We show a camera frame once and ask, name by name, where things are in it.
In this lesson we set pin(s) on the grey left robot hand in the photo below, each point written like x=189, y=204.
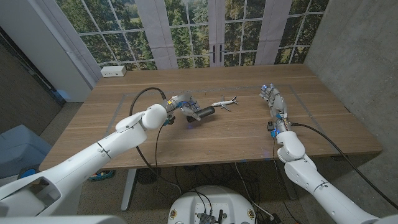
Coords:
x=183, y=100

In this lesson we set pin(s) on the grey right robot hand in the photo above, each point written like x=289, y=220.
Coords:
x=277, y=101

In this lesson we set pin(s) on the black TV remote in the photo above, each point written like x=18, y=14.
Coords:
x=206, y=111

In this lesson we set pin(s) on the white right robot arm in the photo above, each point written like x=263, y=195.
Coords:
x=317, y=183

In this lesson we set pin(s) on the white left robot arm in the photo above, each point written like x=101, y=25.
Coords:
x=77, y=165

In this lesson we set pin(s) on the white toy airplane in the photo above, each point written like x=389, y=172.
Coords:
x=224, y=103

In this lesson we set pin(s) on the grey tape outline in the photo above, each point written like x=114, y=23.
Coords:
x=298, y=98

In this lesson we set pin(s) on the printed window backdrop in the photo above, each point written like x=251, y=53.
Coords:
x=192, y=31

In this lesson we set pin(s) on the white power outlet box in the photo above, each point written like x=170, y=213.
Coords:
x=113, y=71

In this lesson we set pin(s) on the black round fan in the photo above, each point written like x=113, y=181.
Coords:
x=149, y=175

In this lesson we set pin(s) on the dark table foot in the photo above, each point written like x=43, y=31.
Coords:
x=339, y=157

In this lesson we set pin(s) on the grey table leg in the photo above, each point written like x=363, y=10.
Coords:
x=289, y=194

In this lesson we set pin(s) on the white robot torso base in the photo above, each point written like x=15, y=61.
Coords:
x=217, y=199

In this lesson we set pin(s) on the white table leg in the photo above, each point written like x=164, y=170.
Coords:
x=128, y=189

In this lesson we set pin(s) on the small blue basket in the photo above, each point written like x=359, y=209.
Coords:
x=101, y=175

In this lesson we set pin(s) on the black finned electronics module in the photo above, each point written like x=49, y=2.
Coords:
x=206, y=218

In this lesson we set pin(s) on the black short antenna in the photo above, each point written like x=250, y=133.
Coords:
x=220, y=216

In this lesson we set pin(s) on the white partition panel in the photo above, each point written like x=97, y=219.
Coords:
x=46, y=46

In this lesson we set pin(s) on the blue black pedal device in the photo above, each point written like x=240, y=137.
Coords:
x=29, y=172

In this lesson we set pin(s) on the light blue storage bin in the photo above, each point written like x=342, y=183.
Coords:
x=18, y=146

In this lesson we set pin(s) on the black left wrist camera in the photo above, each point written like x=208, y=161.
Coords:
x=169, y=120

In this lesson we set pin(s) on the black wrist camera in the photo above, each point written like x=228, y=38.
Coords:
x=271, y=127
x=169, y=120

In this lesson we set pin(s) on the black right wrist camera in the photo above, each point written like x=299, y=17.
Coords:
x=271, y=127

